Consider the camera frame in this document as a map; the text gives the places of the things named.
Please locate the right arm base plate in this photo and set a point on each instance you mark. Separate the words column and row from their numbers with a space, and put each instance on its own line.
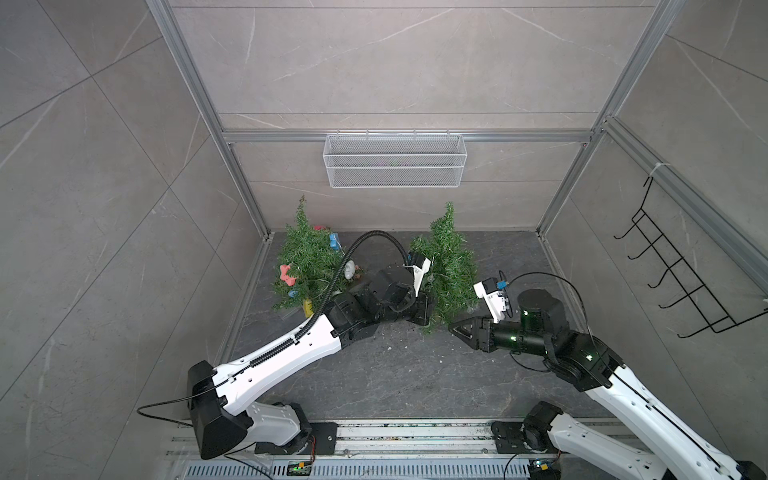
column 522, row 438

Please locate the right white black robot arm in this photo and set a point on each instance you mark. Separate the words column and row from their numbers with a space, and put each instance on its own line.
column 673, row 450

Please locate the black wire hook rack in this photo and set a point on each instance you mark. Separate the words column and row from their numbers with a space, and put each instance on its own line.
column 679, row 271

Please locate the white wire mesh basket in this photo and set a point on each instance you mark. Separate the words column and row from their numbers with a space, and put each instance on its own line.
column 394, row 161

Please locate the green christmas tree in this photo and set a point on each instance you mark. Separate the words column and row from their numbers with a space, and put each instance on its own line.
column 451, row 278
column 314, row 263

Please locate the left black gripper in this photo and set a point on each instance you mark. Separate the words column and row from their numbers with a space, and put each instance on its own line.
column 422, row 309

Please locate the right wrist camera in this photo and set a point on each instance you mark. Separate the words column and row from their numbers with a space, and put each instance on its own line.
column 492, row 292

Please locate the pink star light plain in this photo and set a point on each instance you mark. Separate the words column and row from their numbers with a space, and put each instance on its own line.
column 286, row 276

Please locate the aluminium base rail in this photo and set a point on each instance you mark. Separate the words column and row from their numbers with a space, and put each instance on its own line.
column 475, row 448

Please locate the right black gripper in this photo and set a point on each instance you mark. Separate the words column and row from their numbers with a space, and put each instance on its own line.
column 481, row 331

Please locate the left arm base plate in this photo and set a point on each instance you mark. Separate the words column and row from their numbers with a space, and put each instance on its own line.
column 320, row 439

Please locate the blue star light centre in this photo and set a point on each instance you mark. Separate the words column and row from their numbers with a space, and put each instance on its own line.
column 334, row 241

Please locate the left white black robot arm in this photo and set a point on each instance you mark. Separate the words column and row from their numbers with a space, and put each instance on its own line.
column 223, row 401

